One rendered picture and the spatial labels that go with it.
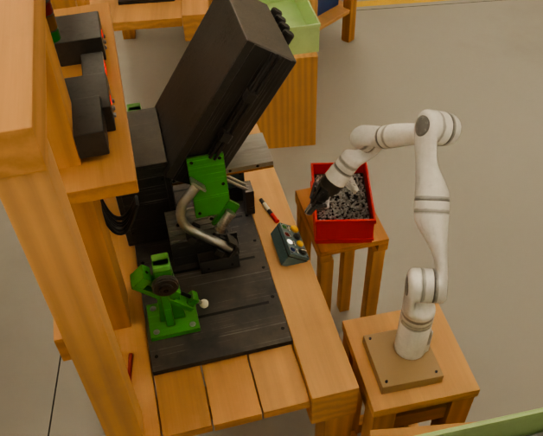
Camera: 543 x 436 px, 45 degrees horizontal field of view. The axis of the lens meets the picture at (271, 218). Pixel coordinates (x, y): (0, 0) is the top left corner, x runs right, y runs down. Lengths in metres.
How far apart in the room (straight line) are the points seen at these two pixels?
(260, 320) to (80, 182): 0.75
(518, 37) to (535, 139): 1.21
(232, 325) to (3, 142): 1.12
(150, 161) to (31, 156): 0.99
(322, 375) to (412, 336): 0.28
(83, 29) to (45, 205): 0.91
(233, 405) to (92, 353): 0.54
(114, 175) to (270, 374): 0.76
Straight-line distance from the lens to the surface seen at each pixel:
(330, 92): 4.49
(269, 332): 1.99
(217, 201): 2.07
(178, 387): 1.95
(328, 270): 2.42
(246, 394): 1.91
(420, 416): 2.09
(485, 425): 1.85
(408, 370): 1.97
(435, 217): 1.74
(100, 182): 1.55
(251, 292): 2.09
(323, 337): 1.99
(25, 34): 1.32
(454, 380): 2.02
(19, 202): 1.17
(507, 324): 3.27
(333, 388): 1.90
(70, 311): 1.39
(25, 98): 1.14
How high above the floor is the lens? 2.54
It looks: 45 degrees down
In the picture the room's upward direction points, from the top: 2 degrees counter-clockwise
